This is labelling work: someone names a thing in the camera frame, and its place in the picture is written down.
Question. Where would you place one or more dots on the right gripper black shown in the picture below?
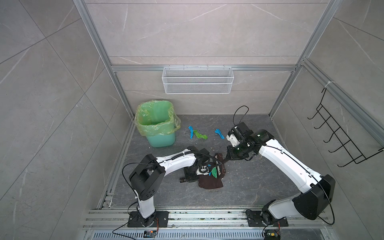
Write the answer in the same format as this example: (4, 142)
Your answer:
(231, 155)

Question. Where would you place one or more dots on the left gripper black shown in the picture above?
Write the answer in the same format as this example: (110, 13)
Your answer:
(191, 179)

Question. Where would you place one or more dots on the dark brown dustpan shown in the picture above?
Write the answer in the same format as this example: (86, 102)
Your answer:
(208, 182)

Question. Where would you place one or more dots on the brown cartoon face brush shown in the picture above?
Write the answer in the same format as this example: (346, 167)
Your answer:
(221, 169)

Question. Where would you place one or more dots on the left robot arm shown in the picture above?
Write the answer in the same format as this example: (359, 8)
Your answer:
(148, 175)

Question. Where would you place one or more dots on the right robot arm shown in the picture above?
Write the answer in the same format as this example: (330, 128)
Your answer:
(315, 190)

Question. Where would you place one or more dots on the dark green paper scrap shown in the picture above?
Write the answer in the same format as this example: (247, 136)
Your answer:
(214, 172)

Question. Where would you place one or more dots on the blue paper scrap far middle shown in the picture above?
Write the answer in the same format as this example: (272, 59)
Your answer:
(217, 131)

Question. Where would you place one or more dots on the blue paper scrap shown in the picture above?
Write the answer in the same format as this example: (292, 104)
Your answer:
(217, 131)
(191, 132)

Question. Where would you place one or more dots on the lime green paper scrap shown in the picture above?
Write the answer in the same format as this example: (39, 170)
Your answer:
(200, 136)

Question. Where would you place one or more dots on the blue paper scrap far left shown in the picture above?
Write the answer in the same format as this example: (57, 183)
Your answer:
(191, 132)

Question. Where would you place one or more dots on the green plastic trash bin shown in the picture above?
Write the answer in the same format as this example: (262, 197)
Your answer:
(162, 136)

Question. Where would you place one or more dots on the yellow-green bin liner bag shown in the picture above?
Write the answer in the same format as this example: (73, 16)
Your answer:
(156, 118)

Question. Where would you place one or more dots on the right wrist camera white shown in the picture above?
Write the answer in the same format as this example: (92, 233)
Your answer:
(233, 137)

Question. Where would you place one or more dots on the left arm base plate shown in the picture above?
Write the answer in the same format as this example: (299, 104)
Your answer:
(148, 220)

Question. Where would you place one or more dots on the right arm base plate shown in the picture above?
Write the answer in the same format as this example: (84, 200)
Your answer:
(263, 219)

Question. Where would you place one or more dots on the white wire mesh basket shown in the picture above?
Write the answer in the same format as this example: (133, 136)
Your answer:
(197, 80)

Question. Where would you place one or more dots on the aluminium rail front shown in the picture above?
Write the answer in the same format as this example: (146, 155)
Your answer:
(178, 218)

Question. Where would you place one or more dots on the black wire hook rack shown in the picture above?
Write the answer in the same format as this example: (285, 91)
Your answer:
(337, 132)

